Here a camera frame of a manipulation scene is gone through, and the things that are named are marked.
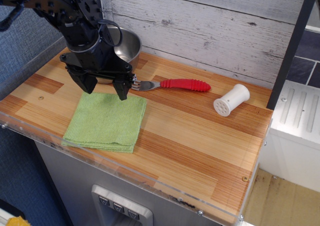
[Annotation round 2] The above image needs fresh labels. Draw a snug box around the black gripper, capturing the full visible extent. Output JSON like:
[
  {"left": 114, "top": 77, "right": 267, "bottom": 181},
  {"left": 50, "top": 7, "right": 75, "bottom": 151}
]
[{"left": 60, "top": 35, "right": 133, "bottom": 101}]

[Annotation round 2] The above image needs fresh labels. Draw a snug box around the green towel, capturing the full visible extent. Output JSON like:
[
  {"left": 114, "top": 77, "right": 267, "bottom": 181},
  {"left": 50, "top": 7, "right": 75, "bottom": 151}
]
[{"left": 62, "top": 92, "right": 147, "bottom": 154}]

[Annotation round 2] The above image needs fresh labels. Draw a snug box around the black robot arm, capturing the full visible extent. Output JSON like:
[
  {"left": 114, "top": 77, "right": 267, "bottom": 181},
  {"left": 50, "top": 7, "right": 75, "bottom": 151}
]
[{"left": 0, "top": 0, "right": 136, "bottom": 101}]

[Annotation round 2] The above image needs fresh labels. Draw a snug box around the stainless steel bowl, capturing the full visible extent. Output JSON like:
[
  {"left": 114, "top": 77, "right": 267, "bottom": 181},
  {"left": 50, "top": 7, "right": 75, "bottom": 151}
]
[{"left": 107, "top": 25, "right": 142, "bottom": 73}]

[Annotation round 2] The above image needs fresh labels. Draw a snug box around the white plastic shaker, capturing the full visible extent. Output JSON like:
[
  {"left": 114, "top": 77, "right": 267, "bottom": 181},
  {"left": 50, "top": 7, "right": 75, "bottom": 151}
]
[{"left": 213, "top": 84, "right": 250, "bottom": 117}]

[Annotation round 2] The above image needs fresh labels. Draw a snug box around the silver button panel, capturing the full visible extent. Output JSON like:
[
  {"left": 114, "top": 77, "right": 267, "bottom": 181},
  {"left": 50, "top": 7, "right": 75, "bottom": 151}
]
[{"left": 91, "top": 184, "right": 154, "bottom": 226}]

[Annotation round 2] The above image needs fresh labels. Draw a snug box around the yellow black object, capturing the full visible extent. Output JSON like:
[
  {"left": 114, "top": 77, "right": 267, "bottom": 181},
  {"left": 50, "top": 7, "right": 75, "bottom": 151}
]
[{"left": 6, "top": 216, "right": 31, "bottom": 226}]

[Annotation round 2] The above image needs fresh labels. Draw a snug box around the white toy sink unit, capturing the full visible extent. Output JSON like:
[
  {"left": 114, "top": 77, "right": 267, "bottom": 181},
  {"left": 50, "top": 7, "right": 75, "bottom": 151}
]
[{"left": 259, "top": 80, "right": 320, "bottom": 191}]

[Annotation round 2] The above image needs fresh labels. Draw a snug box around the red handled fork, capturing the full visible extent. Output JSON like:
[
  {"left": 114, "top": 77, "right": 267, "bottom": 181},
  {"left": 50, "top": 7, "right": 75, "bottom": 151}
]
[{"left": 131, "top": 79, "right": 211, "bottom": 92}]

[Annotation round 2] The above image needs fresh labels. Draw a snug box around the black braided cable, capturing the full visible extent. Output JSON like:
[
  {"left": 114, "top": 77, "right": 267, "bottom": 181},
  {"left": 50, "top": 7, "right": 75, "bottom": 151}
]
[{"left": 0, "top": 4, "right": 25, "bottom": 32}]

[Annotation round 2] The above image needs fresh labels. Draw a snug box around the black vertical post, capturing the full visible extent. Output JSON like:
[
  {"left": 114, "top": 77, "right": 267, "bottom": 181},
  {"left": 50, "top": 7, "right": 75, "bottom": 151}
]
[{"left": 266, "top": 0, "right": 316, "bottom": 110}]

